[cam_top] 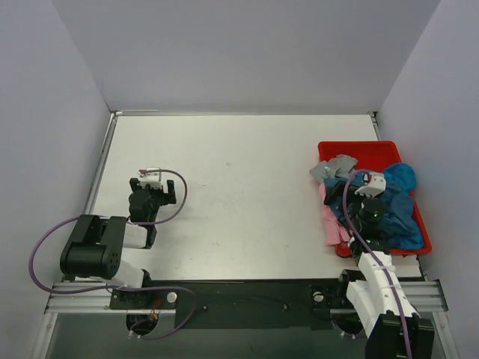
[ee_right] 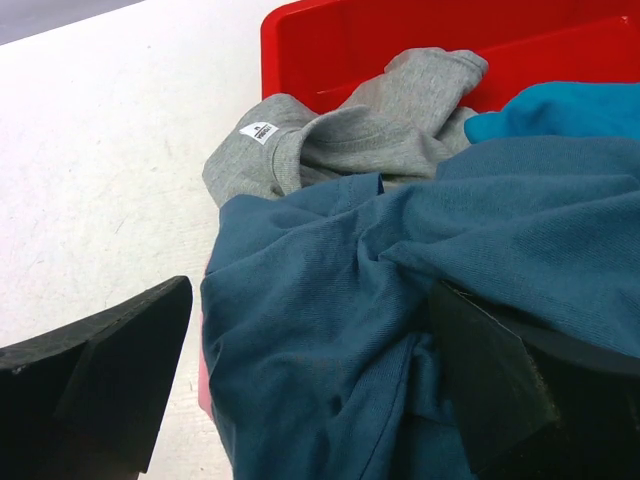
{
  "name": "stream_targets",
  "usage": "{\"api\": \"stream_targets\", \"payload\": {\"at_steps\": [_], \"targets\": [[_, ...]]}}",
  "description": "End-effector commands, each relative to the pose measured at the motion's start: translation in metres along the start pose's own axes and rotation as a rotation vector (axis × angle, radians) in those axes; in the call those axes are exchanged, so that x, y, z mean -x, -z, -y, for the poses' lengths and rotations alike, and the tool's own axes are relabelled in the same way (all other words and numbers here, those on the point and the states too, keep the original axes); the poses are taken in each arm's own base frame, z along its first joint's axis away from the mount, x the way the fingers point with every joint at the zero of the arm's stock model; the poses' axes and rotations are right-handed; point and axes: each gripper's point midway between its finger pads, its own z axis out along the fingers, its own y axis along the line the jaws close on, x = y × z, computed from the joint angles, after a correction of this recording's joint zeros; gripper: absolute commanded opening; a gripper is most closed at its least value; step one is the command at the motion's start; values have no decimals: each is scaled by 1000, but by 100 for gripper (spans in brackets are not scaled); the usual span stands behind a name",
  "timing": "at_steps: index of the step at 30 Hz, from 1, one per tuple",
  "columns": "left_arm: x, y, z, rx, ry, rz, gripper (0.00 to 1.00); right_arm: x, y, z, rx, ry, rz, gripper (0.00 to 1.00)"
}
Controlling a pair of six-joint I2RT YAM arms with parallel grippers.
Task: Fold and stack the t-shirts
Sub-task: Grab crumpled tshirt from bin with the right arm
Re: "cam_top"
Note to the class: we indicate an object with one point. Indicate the bright blue t shirt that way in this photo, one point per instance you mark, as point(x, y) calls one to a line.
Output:
point(403, 174)

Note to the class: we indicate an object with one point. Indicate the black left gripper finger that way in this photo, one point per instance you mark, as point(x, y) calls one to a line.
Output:
point(134, 183)
point(171, 193)

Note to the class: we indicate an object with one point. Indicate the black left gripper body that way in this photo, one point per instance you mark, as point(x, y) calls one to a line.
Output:
point(153, 191)

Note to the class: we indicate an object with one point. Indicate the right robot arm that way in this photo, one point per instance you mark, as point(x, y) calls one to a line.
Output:
point(392, 325)

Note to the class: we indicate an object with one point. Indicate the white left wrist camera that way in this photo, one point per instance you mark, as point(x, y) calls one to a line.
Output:
point(150, 177)

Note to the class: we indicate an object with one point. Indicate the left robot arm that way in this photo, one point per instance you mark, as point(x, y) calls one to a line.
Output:
point(95, 246)

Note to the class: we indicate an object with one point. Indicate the aluminium front rail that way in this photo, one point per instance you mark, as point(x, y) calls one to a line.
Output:
point(425, 297)

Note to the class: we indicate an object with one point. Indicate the dark blue t shirt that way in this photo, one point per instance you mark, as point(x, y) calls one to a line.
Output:
point(399, 228)

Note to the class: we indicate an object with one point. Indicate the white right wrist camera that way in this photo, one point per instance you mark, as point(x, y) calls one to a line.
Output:
point(374, 185)

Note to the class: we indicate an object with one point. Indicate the grey t shirt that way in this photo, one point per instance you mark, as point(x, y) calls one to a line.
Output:
point(341, 166)

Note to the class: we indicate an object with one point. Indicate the pink t shirt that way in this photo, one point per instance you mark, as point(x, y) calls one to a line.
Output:
point(336, 234)

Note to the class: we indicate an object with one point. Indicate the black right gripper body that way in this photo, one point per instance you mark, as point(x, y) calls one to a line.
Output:
point(344, 192)

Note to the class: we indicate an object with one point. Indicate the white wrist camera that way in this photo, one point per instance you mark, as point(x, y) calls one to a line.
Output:
point(374, 185)
point(150, 177)

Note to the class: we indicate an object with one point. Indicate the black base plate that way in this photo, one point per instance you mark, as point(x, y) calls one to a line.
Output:
point(317, 304)

